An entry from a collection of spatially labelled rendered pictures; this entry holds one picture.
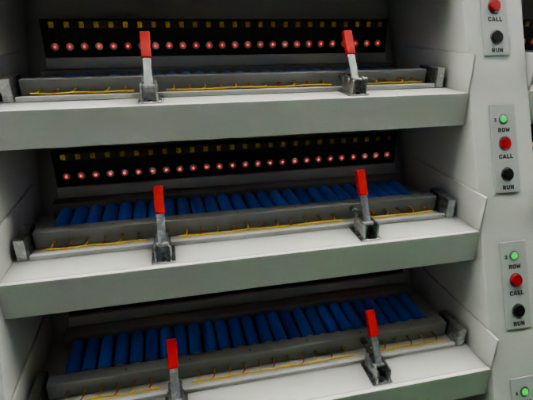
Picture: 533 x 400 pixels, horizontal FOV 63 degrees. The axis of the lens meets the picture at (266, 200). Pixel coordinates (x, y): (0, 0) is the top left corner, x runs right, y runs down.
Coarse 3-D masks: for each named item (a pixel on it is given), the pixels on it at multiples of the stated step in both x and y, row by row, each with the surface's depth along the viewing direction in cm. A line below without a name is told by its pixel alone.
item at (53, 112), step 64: (0, 64) 54; (64, 64) 64; (128, 64) 66; (192, 64) 68; (256, 64) 71; (320, 64) 71; (384, 64) 73; (448, 64) 63; (0, 128) 48; (64, 128) 50; (128, 128) 51; (192, 128) 53; (256, 128) 55; (320, 128) 57; (384, 128) 59
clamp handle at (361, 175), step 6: (360, 174) 58; (360, 180) 58; (360, 186) 58; (366, 186) 58; (360, 192) 58; (366, 192) 58; (360, 198) 58; (366, 198) 58; (366, 204) 58; (366, 210) 58; (366, 216) 58
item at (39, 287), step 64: (64, 192) 64; (128, 192) 66; (448, 192) 66; (0, 256) 49; (128, 256) 53; (192, 256) 53; (256, 256) 53; (320, 256) 55; (384, 256) 58; (448, 256) 60
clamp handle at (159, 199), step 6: (156, 186) 54; (162, 186) 54; (156, 192) 53; (162, 192) 54; (156, 198) 53; (162, 198) 53; (156, 204) 53; (162, 204) 53; (156, 210) 53; (162, 210) 53; (156, 216) 53; (162, 216) 53; (156, 222) 53; (162, 222) 53; (162, 228) 53; (162, 234) 53; (162, 240) 52
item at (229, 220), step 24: (168, 216) 58; (192, 216) 59; (216, 216) 59; (240, 216) 59; (264, 216) 60; (288, 216) 61; (312, 216) 62; (336, 216) 63; (384, 216) 62; (48, 240) 55; (72, 240) 55; (96, 240) 56; (120, 240) 55
